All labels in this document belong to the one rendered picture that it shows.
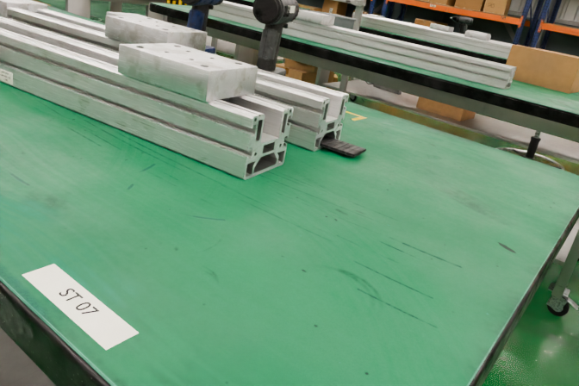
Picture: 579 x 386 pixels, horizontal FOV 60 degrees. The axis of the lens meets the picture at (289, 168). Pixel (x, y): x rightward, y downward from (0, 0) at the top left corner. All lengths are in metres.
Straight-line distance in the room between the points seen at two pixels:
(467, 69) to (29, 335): 1.92
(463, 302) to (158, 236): 0.29
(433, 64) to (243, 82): 1.54
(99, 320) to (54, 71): 0.55
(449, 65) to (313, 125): 1.43
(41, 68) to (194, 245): 0.50
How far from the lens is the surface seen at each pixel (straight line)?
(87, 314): 0.40
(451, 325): 0.46
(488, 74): 2.12
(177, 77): 0.68
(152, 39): 0.97
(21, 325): 0.43
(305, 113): 0.79
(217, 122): 0.65
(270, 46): 1.03
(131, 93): 0.75
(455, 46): 4.06
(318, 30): 2.42
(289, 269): 0.47
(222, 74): 0.66
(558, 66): 2.52
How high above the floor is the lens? 1.02
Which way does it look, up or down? 20 degrees down
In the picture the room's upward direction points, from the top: 10 degrees clockwise
